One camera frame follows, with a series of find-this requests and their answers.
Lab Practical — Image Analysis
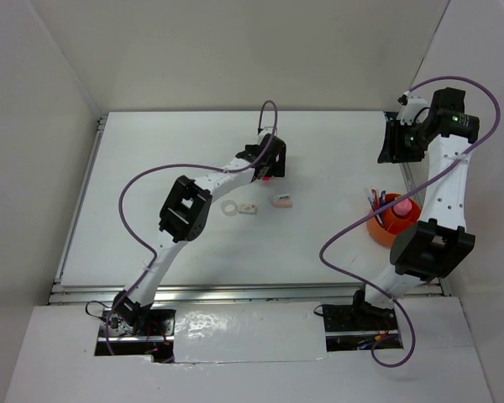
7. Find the clear tape roll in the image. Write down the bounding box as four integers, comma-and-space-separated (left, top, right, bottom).
221, 200, 239, 217

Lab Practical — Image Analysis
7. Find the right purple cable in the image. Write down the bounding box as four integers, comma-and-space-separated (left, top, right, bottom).
320, 75, 501, 369

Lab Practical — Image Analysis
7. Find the dark blue gel pen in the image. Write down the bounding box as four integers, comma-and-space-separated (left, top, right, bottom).
371, 189, 381, 210

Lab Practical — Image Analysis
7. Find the pink eraser with sharpener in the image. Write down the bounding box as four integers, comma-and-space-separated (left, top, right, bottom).
270, 194, 293, 208

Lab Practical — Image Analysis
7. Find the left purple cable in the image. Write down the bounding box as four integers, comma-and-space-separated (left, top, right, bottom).
104, 99, 279, 358

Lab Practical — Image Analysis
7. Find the blue clear barrel pen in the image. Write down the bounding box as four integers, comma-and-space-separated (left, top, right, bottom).
375, 201, 385, 227

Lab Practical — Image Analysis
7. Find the white staples box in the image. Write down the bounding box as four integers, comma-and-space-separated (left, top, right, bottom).
238, 203, 257, 215

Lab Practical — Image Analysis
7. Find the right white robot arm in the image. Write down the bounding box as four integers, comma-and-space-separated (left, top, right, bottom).
349, 87, 480, 329

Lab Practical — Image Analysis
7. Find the aluminium table frame rail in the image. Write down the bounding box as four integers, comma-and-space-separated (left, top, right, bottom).
48, 111, 450, 306

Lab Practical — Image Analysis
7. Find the purple cable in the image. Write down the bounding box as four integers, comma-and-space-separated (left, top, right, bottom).
104, 99, 279, 358
320, 75, 501, 369

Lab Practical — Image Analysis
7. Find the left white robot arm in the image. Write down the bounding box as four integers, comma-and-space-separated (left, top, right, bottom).
111, 128, 286, 335

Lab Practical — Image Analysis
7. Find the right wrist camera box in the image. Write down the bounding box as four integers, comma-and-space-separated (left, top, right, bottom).
396, 92, 428, 125

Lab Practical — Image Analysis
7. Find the orange round organizer container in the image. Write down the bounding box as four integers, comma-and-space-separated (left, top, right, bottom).
366, 199, 421, 248

